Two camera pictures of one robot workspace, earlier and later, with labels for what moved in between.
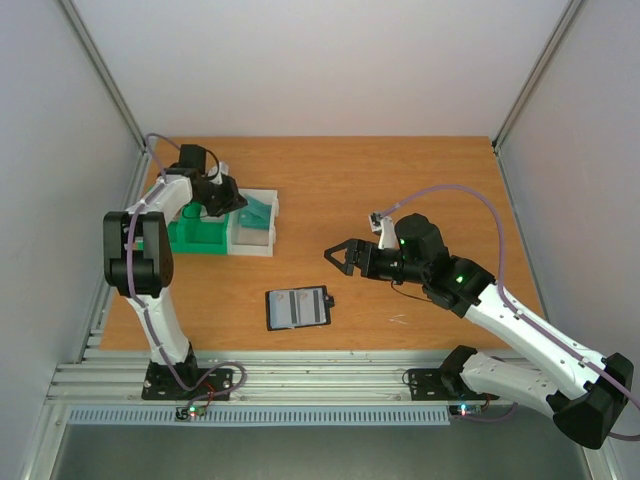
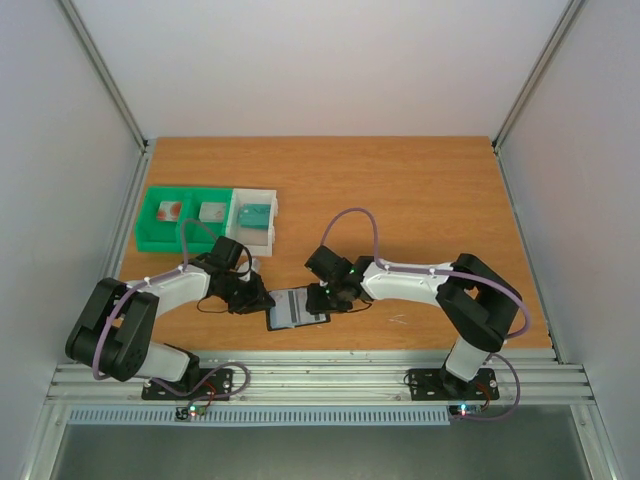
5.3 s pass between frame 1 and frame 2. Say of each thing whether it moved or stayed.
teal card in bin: stayed
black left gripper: moved
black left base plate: stayed
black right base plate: stayed
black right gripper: moved
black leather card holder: stayed
